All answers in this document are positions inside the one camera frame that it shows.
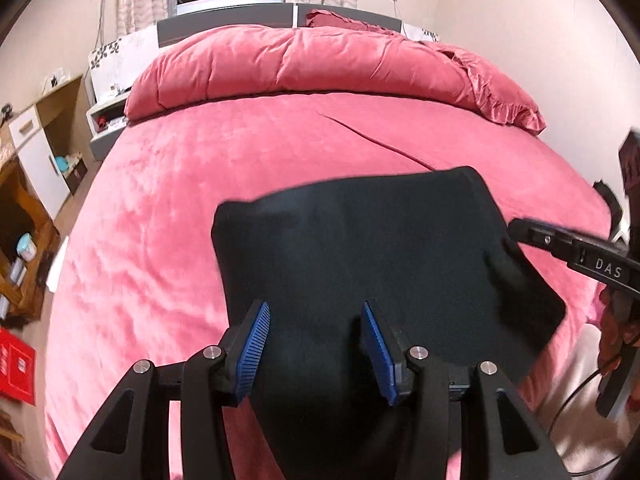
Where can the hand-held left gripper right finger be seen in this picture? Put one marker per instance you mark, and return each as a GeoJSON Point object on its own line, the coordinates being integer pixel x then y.
{"type": "Point", "coordinates": [380, 355]}

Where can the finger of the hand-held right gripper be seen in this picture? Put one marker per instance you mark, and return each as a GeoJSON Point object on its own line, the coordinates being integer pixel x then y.
{"type": "Point", "coordinates": [540, 235]}

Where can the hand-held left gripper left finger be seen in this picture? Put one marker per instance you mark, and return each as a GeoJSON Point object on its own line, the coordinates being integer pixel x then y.
{"type": "Point", "coordinates": [252, 347]}

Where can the black pants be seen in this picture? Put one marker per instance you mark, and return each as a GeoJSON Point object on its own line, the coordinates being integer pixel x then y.
{"type": "Point", "coordinates": [380, 250]}

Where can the person's right hand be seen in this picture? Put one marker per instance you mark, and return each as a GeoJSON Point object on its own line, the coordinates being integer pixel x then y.
{"type": "Point", "coordinates": [607, 332]}

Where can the pink bed sheet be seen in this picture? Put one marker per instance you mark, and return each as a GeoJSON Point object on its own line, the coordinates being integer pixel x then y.
{"type": "Point", "coordinates": [200, 185]}

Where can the white paper sheet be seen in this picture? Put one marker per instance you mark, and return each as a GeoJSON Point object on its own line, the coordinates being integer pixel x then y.
{"type": "Point", "coordinates": [57, 265]}

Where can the grey and white nightstand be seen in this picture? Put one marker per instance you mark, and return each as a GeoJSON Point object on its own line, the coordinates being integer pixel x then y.
{"type": "Point", "coordinates": [115, 75]}
{"type": "Point", "coordinates": [422, 32]}

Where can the red cardboard box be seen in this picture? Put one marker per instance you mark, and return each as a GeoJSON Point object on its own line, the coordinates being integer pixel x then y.
{"type": "Point", "coordinates": [15, 365]}

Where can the dark brown box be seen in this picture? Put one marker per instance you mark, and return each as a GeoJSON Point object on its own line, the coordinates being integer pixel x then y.
{"type": "Point", "coordinates": [77, 177]}

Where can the white tin with blue lid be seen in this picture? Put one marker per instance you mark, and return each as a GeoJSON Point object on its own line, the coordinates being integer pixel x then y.
{"type": "Point", "coordinates": [27, 247]}

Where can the wooden shelf unit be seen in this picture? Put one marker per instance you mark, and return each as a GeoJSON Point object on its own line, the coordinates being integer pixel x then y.
{"type": "Point", "coordinates": [25, 210]}

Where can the pink duvet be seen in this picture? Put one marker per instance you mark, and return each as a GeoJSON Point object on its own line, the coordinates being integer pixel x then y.
{"type": "Point", "coordinates": [310, 65]}

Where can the pink pillow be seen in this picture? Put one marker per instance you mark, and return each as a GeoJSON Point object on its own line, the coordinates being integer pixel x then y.
{"type": "Point", "coordinates": [345, 19]}

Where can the white cabinet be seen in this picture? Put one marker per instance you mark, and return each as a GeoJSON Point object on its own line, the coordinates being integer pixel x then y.
{"type": "Point", "coordinates": [35, 150]}

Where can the grey headboard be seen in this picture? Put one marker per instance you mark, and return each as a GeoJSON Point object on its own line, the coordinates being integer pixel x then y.
{"type": "Point", "coordinates": [225, 17]}

